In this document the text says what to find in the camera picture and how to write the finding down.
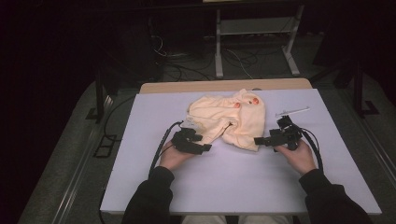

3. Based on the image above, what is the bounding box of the right hand-held gripper black cable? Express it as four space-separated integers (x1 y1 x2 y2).
299 126 325 174

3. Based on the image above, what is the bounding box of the hand-held gripper black cable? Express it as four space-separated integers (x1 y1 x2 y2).
148 120 185 179
299 126 325 174

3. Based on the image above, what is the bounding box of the black metal stand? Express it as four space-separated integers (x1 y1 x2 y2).
85 69 114 124
352 60 380 119

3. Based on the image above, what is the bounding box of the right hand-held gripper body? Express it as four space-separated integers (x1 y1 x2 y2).
269 106 311 152

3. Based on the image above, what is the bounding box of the light wooden table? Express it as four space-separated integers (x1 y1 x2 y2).
138 77 313 95

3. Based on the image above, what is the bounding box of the person's left hand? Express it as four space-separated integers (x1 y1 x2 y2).
159 139 196 172

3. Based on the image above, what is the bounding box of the white floor cable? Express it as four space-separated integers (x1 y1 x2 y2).
226 49 254 79

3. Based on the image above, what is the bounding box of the person's right hand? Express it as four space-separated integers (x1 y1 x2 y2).
275 139 318 176

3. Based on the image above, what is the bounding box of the black floor cable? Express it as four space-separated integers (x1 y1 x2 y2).
103 95 135 142

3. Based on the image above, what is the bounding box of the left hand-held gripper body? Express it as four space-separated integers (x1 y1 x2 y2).
171 119 204 154

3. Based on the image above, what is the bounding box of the tangle of black floor cables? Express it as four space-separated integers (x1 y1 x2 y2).
148 34 217 82

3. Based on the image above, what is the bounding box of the left hand-held gripper black cable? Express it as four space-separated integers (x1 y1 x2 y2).
148 120 185 179

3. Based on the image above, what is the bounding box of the cream cloth garment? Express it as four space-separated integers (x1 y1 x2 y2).
186 88 267 153

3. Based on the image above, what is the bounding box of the white metal stand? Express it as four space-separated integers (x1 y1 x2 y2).
214 4 305 79

